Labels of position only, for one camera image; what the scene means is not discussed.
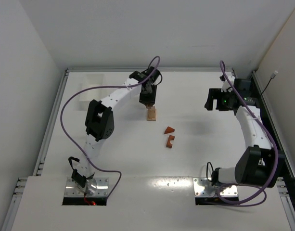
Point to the striped brown wooden block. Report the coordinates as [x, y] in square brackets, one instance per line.
[150, 110]

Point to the red-brown wooden triangle block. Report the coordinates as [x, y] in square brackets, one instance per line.
[169, 130]

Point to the white plastic tray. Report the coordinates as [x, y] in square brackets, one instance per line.
[92, 80]

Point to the light wooden long block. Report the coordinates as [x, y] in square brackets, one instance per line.
[149, 118]

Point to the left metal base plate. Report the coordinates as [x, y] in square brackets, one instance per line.
[94, 188]

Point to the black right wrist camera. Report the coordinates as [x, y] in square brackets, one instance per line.
[243, 86]

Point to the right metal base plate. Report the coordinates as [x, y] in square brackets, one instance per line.
[203, 189]

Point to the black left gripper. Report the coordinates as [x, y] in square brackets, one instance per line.
[147, 99]

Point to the aluminium table edge rail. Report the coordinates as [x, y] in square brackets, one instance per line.
[243, 101]

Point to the metal base plate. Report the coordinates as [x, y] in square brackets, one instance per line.
[203, 189]
[94, 188]

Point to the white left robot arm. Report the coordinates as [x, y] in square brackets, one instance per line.
[99, 121]

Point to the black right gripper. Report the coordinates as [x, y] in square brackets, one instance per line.
[218, 99]

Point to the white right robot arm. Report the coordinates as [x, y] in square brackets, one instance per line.
[261, 162]

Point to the red-brown wooden arch block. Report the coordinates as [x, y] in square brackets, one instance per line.
[169, 141]

